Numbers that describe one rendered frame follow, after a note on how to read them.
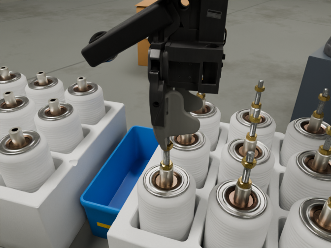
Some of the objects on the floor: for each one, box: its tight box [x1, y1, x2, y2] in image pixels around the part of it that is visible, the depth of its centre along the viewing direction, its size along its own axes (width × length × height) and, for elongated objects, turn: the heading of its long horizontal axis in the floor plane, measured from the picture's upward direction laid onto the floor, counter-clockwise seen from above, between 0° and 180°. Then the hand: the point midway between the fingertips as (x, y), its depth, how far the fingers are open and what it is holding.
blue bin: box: [80, 125, 159, 239], centre depth 73 cm, size 30×11×12 cm, turn 163°
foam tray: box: [0, 100, 127, 248], centre depth 76 cm, size 39×39×18 cm
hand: (161, 132), depth 41 cm, fingers open, 3 cm apart
